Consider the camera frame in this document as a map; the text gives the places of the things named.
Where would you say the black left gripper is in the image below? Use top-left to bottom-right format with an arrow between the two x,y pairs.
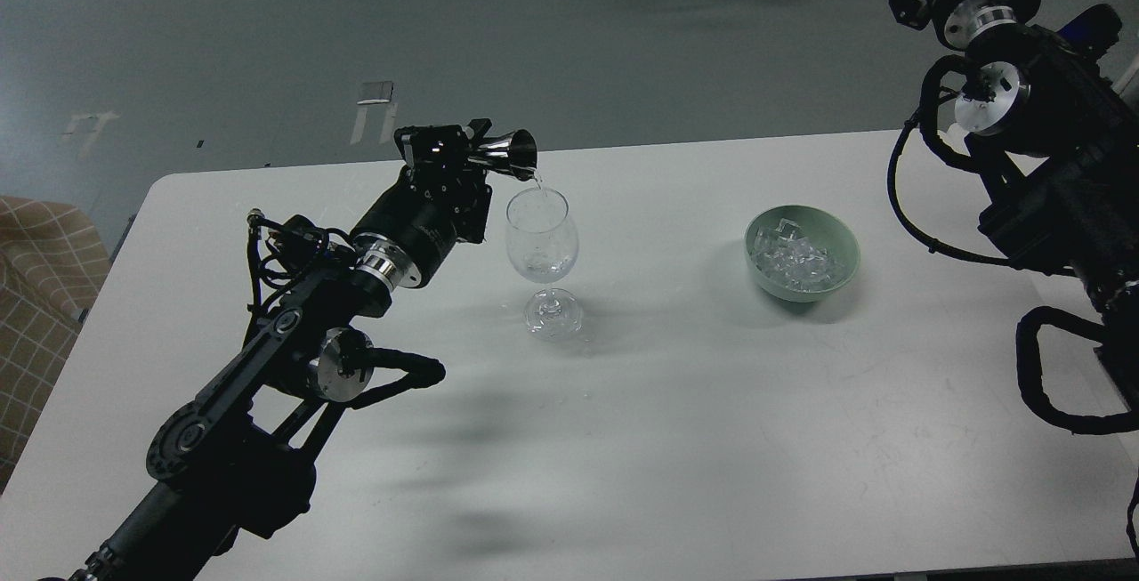
351,118 -> 492,291

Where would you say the steel cocktail jigger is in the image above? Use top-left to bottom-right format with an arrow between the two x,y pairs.
466,128 -> 538,182

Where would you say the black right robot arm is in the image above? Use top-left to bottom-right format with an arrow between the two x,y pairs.
886,0 -> 1138,435

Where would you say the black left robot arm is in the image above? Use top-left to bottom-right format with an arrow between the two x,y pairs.
72,118 -> 536,580

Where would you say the clear wine glass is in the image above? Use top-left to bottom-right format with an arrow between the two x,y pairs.
505,187 -> 585,341

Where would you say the pile of clear ice cubes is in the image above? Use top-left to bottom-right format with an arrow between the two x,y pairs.
751,219 -> 845,292

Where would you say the green bowl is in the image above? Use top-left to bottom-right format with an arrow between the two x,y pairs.
743,205 -> 861,303

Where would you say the beige checkered chair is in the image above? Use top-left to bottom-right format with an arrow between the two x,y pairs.
1,196 -> 110,488

